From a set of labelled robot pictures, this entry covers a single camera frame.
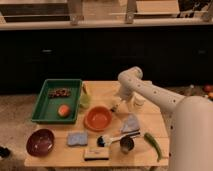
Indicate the green chili pepper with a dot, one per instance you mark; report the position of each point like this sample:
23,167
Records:
151,140

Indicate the wooden eraser block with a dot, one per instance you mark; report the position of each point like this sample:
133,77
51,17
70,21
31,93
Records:
96,154

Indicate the orange fruit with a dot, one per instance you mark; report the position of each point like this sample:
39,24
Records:
64,110

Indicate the purple bowl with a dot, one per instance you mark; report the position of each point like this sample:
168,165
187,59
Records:
40,143

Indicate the black object on floor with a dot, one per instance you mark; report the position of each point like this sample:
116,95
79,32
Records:
4,152

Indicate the wooden table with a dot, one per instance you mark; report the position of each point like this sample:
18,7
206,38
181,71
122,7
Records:
143,154

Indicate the brown granola bar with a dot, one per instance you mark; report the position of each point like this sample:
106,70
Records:
61,92

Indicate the dish brush white handle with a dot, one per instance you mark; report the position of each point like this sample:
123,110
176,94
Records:
106,140

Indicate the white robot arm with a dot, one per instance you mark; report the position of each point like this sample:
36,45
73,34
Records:
191,132

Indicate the metal measuring cup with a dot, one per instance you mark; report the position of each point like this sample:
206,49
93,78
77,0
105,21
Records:
126,144

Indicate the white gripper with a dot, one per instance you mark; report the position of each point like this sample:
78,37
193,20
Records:
125,94

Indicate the blue sponge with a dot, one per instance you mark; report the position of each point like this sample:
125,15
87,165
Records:
77,139

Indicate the white cup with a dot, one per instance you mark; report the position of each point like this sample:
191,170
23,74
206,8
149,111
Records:
138,102

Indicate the grey folded cloth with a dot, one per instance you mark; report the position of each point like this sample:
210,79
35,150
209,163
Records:
131,124

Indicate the green cup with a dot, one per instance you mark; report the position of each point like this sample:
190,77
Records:
85,100

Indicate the green plastic tray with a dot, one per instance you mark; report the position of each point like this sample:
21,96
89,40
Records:
45,110

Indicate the orange bowl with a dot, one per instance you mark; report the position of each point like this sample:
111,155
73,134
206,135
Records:
98,118

